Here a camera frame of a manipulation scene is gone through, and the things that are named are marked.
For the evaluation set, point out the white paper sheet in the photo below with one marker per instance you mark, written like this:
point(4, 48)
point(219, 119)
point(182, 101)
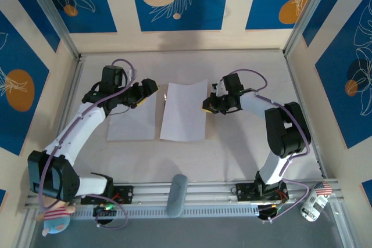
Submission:
point(130, 126)
point(183, 114)

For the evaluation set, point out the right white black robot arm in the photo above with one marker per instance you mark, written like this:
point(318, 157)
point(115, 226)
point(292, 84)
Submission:
point(255, 105)

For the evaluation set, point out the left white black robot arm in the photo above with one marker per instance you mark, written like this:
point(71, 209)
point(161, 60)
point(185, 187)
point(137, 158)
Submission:
point(75, 132)

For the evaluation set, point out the black controller board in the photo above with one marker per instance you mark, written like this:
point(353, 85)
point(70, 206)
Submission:
point(101, 211)
point(268, 211)

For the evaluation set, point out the white can with flag print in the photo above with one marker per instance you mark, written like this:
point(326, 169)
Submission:
point(315, 201)

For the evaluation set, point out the plush doll striped shirt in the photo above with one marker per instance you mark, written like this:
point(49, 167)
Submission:
point(55, 224)

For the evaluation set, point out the aluminium table side rail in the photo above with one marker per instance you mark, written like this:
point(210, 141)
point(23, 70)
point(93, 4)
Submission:
point(74, 85)
point(299, 85)

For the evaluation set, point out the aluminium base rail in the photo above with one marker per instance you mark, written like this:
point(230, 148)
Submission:
point(203, 192)

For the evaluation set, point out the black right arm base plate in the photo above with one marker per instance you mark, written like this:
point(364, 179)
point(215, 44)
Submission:
point(244, 191)

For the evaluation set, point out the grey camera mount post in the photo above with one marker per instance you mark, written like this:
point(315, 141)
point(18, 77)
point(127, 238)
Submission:
point(176, 195)

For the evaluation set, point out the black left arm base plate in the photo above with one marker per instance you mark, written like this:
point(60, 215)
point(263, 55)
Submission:
point(126, 194)

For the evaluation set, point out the aluminium frame post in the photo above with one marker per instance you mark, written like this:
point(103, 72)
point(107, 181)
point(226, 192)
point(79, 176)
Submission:
point(49, 7)
point(305, 12)

